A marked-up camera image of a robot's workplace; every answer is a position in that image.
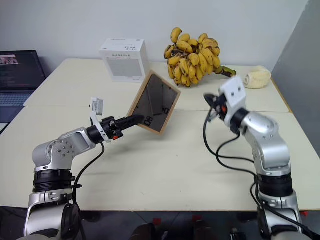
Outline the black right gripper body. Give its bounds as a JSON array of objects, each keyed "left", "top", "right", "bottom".
[{"left": 213, "top": 94, "right": 228, "bottom": 120}]

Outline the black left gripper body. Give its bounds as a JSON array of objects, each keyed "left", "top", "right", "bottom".
[{"left": 100, "top": 116, "right": 125, "bottom": 141}]

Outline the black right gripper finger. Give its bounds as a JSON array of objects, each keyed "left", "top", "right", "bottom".
[
  {"left": 203, "top": 93, "right": 219, "bottom": 110},
  {"left": 206, "top": 108, "right": 220, "bottom": 124}
]

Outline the wooden picture frame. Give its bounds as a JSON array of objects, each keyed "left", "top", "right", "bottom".
[{"left": 126, "top": 70, "right": 182, "bottom": 137}]

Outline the yellow banana bunch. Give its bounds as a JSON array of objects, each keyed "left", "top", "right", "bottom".
[{"left": 163, "top": 26, "right": 237, "bottom": 88}]

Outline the cream rolled cloth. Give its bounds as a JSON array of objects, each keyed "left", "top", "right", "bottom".
[{"left": 243, "top": 65, "right": 272, "bottom": 90}]

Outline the white cardboard box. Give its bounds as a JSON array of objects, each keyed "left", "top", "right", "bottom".
[{"left": 99, "top": 37, "right": 148, "bottom": 83}]

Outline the grey partition panel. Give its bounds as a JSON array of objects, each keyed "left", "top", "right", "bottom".
[{"left": 270, "top": 0, "right": 320, "bottom": 162}]

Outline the dark open laptop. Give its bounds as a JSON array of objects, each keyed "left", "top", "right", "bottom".
[{"left": 0, "top": 50, "right": 47, "bottom": 124}]

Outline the dark rounded shape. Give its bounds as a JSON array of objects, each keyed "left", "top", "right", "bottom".
[{"left": 134, "top": 222, "right": 157, "bottom": 240}]

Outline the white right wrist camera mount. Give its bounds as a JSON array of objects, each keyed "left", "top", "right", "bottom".
[{"left": 219, "top": 75, "right": 248, "bottom": 126}]

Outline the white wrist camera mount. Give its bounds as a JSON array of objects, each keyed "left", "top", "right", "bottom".
[
  {"left": 89, "top": 96, "right": 112, "bottom": 145},
  {"left": 219, "top": 75, "right": 248, "bottom": 126}
]

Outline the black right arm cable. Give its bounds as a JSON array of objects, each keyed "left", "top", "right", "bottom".
[{"left": 202, "top": 111, "right": 320, "bottom": 240}]

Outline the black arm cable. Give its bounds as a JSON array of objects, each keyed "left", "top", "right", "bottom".
[
  {"left": 70, "top": 141, "right": 106, "bottom": 240},
  {"left": 202, "top": 111, "right": 320, "bottom": 240}
]

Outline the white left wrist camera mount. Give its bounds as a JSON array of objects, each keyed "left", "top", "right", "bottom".
[{"left": 89, "top": 96, "right": 112, "bottom": 145}]

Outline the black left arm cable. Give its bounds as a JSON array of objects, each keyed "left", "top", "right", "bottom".
[{"left": 70, "top": 141, "right": 106, "bottom": 240}]

